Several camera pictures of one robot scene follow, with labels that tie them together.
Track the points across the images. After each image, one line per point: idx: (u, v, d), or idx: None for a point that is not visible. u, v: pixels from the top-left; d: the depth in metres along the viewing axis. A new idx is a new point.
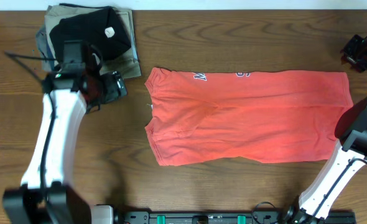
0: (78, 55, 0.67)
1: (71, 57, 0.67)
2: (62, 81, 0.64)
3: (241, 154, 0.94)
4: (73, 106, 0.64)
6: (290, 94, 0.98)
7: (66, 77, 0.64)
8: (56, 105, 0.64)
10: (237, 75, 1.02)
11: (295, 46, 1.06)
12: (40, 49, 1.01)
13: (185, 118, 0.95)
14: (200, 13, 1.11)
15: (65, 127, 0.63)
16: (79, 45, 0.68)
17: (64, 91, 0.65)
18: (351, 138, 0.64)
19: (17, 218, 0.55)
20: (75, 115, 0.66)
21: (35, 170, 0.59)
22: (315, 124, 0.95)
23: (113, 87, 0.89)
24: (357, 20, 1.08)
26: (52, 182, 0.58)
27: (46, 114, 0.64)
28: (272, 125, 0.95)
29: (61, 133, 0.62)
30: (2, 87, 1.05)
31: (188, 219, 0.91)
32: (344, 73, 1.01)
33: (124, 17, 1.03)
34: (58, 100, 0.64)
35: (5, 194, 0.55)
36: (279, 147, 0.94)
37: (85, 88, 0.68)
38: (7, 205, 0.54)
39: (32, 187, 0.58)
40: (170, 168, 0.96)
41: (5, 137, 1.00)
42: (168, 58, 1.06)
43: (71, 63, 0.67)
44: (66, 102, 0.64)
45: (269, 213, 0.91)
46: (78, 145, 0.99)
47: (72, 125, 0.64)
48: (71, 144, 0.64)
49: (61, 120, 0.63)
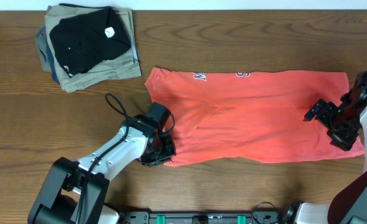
0: (158, 116, 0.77)
1: (153, 114, 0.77)
2: (140, 126, 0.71)
3: (241, 154, 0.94)
4: (140, 144, 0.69)
6: (289, 94, 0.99)
7: (144, 125, 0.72)
8: (128, 134, 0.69)
10: (237, 75, 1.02)
11: (296, 46, 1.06)
12: (40, 49, 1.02)
13: (185, 118, 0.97)
14: (200, 13, 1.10)
15: (128, 149, 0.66)
16: (164, 109, 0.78)
17: (137, 130, 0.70)
18: (346, 216, 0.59)
19: (47, 185, 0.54)
20: (134, 153, 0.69)
21: (91, 158, 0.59)
22: (315, 125, 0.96)
23: (170, 147, 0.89)
24: (357, 19, 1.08)
26: (98, 173, 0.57)
27: (117, 136, 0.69)
28: (271, 126, 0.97)
29: (125, 150, 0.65)
30: (1, 87, 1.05)
31: (187, 219, 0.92)
32: (344, 73, 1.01)
33: (124, 17, 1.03)
34: (132, 130, 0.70)
35: (59, 160, 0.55)
36: (278, 147, 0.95)
37: (150, 142, 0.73)
38: (53, 174, 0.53)
39: (81, 168, 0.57)
40: (170, 168, 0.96)
41: (5, 137, 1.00)
42: (167, 58, 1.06)
43: (151, 119, 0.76)
44: (139, 135, 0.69)
45: (269, 213, 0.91)
46: (78, 145, 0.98)
47: (130, 154, 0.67)
48: (122, 166, 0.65)
49: (127, 144, 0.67)
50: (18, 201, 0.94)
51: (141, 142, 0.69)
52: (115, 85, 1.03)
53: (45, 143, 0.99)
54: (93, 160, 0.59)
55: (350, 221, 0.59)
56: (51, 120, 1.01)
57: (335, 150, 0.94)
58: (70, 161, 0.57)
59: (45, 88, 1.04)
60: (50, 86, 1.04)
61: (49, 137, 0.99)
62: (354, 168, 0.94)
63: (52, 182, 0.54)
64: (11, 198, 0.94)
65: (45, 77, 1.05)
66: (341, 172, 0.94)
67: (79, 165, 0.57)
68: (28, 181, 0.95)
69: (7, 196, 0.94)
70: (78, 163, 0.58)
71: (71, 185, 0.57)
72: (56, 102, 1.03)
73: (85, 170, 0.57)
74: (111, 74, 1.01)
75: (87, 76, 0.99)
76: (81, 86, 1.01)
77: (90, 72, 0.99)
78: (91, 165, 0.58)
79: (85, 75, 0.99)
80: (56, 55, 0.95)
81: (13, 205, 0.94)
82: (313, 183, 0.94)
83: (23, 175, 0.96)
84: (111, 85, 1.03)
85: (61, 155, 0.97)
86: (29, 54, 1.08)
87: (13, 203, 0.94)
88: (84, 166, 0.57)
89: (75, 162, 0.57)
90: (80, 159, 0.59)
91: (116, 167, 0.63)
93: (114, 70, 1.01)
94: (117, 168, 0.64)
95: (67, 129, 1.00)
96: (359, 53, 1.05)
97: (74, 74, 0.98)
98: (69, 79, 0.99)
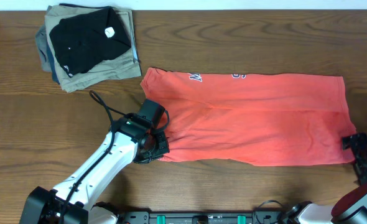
0: (150, 113, 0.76)
1: (145, 111, 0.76)
2: (129, 129, 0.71)
3: (233, 156, 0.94)
4: (127, 152, 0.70)
6: (287, 97, 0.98)
7: (134, 127, 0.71)
8: (115, 144, 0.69)
10: (233, 77, 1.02)
11: (296, 46, 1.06)
12: (40, 49, 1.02)
13: (180, 119, 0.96)
14: (199, 13, 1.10)
15: (111, 164, 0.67)
16: (157, 106, 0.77)
17: (126, 136, 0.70)
18: (357, 203, 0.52)
19: (27, 215, 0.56)
20: (122, 160, 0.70)
21: (69, 185, 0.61)
22: (309, 129, 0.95)
23: (163, 143, 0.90)
24: (357, 20, 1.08)
26: (76, 203, 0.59)
27: (102, 146, 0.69)
28: (267, 128, 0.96)
29: (108, 167, 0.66)
30: (0, 87, 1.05)
31: (188, 219, 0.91)
32: (341, 76, 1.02)
33: (124, 17, 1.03)
34: (119, 140, 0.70)
35: (35, 190, 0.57)
36: (271, 150, 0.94)
37: (142, 143, 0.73)
38: (31, 205, 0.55)
39: (60, 198, 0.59)
40: (171, 168, 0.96)
41: (5, 137, 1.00)
42: (167, 58, 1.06)
43: (143, 118, 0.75)
44: (125, 145, 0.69)
45: (269, 213, 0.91)
46: (78, 145, 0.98)
47: (116, 166, 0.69)
48: (107, 180, 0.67)
49: (112, 157, 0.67)
50: (18, 201, 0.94)
51: (128, 152, 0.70)
52: (115, 85, 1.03)
53: (44, 143, 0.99)
54: (72, 186, 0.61)
55: (355, 213, 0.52)
56: (51, 120, 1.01)
57: (328, 155, 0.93)
58: (48, 190, 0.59)
59: (45, 88, 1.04)
60: (50, 87, 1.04)
61: (49, 137, 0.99)
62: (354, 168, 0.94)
63: (30, 212, 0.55)
64: (11, 199, 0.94)
65: (45, 77, 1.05)
66: (341, 172, 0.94)
67: (57, 194, 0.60)
68: (28, 182, 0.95)
69: (7, 196, 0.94)
70: (55, 191, 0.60)
71: (53, 211, 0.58)
72: (56, 102, 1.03)
73: (63, 198, 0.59)
74: (111, 74, 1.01)
75: (87, 76, 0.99)
76: (81, 86, 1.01)
77: (90, 72, 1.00)
78: (69, 193, 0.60)
79: (85, 75, 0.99)
80: (56, 55, 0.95)
81: (13, 206, 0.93)
82: (313, 182, 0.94)
83: (23, 176, 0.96)
84: (111, 85, 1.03)
85: (61, 155, 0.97)
86: (29, 54, 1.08)
87: (13, 203, 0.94)
88: (62, 194, 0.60)
89: (52, 191, 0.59)
90: (58, 185, 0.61)
91: (99, 185, 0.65)
93: (114, 70, 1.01)
94: (102, 185, 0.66)
95: (67, 129, 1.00)
96: (359, 53, 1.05)
97: (74, 74, 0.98)
98: (69, 79, 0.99)
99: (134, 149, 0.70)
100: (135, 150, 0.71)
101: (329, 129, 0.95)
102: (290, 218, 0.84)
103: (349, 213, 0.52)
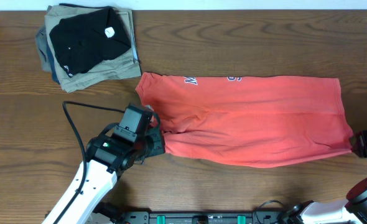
0: (134, 126, 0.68)
1: (127, 124, 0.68)
2: (107, 153, 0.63)
3: (236, 157, 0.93)
4: (103, 186, 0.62)
6: (285, 97, 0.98)
7: (113, 150, 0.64)
8: (87, 180, 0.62)
10: (228, 79, 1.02)
11: (296, 46, 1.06)
12: (40, 49, 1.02)
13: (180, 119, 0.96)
14: (200, 13, 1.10)
15: (84, 205, 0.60)
16: (141, 116, 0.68)
17: (102, 163, 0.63)
18: None
19: None
20: (100, 194, 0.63)
21: None
22: (306, 129, 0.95)
23: (159, 143, 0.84)
24: (357, 20, 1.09)
26: None
27: (74, 183, 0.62)
28: (267, 128, 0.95)
29: (81, 208, 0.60)
30: (0, 87, 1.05)
31: (188, 219, 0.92)
32: (337, 79, 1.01)
33: (124, 17, 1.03)
34: (91, 173, 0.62)
35: None
36: (271, 150, 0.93)
37: (125, 163, 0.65)
38: None
39: None
40: (170, 168, 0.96)
41: (5, 137, 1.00)
42: (167, 58, 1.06)
43: (125, 130, 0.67)
44: (97, 180, 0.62)
45: (269, 213, 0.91)
46: (78, 145, 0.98)
47: (91, 204, 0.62)
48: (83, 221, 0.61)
49: (84, 196, 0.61)
50: (18, 201, 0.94)
51: (104, 186, 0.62)
52: (116, 85, 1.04)
53: (44, 143, 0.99)
54: None
55: None
56: (51, 120, 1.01)
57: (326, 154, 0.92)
58: None
59: (45, 88, 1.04)
60: (50, 87, 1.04)
61: (48, 137, 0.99)
62: (354, 169, 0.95)
63: None
64: (11, 199, 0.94)
65: (45, 77, 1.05)
66: (341, 172, 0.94)
67: None
68: (29, 181, 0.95)
69: (7, 196, 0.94)
70: None
71: None
72: (56, 102, 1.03)
73: None
74: (111, 74, 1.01)
75: (87, 76, 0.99)
76: (81, 86, 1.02)
77: (90, 72, 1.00)
78: None
79: (85, 75, 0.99)
80: (56, 55, 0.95)
81: (13, 206, 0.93)
82: (313, 183, 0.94)
83: (23, 175, 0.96)
84: (111, 85, 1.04)
85: (61, 155, 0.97)
86: (28, 54, 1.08)
87: (12, 203, 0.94)
88: None
89: None
90: None
91: None
93: (114, 70, 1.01)
94: None
95: (67, 129, 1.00)
96: (359, 53, 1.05)
97: (74, 74, 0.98)
98: (69, 79, 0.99)
99: (110, 181, 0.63)
100: (114, 180, 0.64)
101: (328, 129, 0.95)
102: (290, 218, 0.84)
103: (364, 196, 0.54)
